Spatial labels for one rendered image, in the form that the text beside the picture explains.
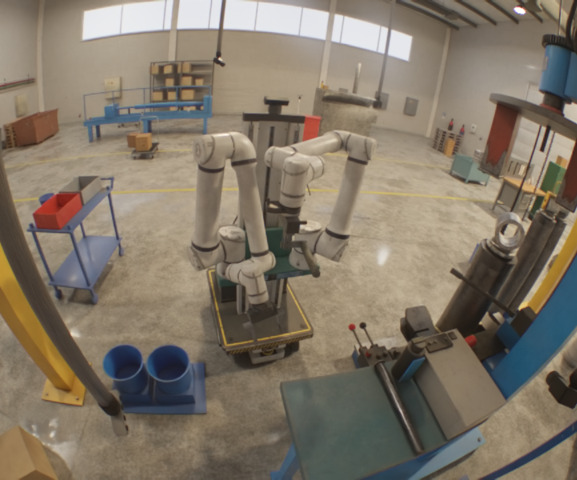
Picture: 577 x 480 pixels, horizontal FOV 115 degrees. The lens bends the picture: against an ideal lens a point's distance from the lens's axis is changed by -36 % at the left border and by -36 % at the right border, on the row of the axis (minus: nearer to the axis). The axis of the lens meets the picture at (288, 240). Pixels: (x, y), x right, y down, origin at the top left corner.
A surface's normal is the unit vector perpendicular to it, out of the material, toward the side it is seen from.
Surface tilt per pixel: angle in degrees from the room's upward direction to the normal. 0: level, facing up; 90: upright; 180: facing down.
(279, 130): 90
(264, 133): 90
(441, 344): 0
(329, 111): 90
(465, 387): 0
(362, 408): 0
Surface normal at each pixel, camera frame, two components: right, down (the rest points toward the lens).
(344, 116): 0.12, 0.55
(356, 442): 0.11, -0.84
